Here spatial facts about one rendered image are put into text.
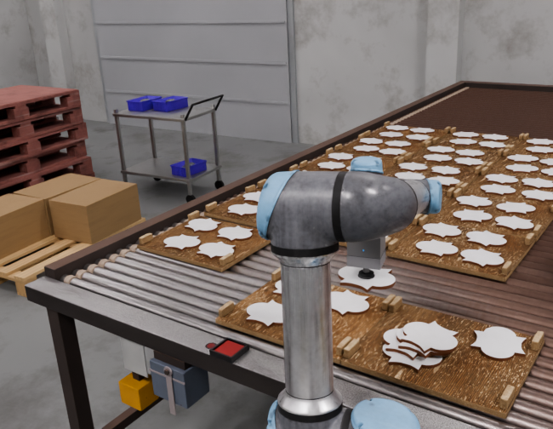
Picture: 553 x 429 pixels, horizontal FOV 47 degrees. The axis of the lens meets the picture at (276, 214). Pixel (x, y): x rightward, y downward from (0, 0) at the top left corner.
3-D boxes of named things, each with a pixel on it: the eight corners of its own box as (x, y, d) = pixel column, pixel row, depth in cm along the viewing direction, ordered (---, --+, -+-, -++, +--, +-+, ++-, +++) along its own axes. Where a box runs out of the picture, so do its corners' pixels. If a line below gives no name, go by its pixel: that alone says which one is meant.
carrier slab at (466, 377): (505, 420, 139) (505, 414, 139) (340, 365, 161) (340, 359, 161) (544, 344, 166) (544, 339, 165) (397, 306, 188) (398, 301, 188)
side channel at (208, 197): (59, 294, 220) (54, 269, 217) (48, 290, 224) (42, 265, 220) (464, 94, 527) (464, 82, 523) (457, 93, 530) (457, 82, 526)
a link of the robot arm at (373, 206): (412, 172, 94) (443, 169, 140) (339, 171, 98) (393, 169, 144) (411, 249, 95) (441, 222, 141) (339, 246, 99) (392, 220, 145)
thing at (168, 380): (185, 422, 181) (179, 368, 175) (151, 406, 189) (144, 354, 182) (212, 401, 190) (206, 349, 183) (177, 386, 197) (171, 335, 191)
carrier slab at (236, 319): (339, 364, 162) (339, 359, 161) (215, 323, 184) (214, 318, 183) (397, 306, 188) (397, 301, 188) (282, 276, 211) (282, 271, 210)
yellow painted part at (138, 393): (140, 412, 195) (131, 346, 187) (121, 402, 200) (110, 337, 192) (159, 397, 201) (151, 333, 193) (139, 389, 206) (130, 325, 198)
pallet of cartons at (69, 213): (74, 219, 538) (65, 171, 523) (149, 232, 501) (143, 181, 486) (-50, 277, 442) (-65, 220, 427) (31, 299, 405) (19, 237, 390)
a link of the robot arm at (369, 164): (345, 163, 147) (353, 153, 155) (345, 208, 151) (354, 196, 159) (379, 165, 145) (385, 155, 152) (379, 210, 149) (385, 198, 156)
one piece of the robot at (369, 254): (390, 203, 158) (390, 263, 164) (356, 201, 161) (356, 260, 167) (382, 217, 150) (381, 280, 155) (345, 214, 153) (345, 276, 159)
